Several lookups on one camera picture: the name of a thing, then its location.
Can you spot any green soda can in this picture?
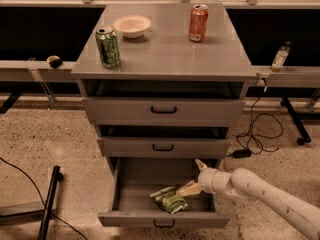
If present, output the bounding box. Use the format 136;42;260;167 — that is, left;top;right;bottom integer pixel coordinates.
95;26;120;68

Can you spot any grey drawer cabinet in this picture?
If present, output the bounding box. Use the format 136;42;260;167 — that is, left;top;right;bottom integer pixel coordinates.
69;2;257;229

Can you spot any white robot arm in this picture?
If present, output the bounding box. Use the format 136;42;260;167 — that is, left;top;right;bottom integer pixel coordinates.
178;159;320;240

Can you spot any small clear bottle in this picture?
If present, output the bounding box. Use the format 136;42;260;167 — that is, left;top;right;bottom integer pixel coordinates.
271;41;291;72

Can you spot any black floor cable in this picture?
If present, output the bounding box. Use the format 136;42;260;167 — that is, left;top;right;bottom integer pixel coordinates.
0;157;88;240

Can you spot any black floor stand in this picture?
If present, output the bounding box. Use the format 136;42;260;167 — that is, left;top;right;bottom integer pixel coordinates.
0;166;63;240

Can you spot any bottom grey drawer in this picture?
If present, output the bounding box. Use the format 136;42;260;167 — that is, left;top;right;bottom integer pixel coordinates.
99;158;229;228

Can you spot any orange soda can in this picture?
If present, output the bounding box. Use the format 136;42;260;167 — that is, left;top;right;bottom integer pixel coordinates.
189;4;209;42

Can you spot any white bowl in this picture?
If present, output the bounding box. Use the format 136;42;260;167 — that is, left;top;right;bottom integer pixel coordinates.
113;15;151;38

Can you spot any top grey drawer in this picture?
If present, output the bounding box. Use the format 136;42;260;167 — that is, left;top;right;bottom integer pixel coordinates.
83;97;244;127

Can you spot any black power cable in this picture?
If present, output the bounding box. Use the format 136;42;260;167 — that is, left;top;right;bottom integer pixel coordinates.
226;85;285;157

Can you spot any black power adapter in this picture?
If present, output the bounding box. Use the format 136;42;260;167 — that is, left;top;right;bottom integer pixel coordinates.
232;149;251;159

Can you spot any grey drawer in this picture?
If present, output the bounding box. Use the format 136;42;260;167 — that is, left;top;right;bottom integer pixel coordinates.
97;137;230;159
99;158;229;228
83;97;244;127

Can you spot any black caster leg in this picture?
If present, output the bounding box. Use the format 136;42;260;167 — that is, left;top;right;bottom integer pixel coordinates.
280;96;311;146

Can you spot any green jalapeno chip bag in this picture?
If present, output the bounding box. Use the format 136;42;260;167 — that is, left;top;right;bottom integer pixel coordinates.
150;186;188;214

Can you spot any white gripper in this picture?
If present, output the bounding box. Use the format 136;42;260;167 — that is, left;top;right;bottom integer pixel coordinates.
177;159;226;197

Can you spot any grey ledge rail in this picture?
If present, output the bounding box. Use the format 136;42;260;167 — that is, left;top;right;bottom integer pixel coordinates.
0;60;75;82

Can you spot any middle grey drawer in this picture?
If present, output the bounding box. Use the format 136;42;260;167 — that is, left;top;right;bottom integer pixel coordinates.
97;137;230;159

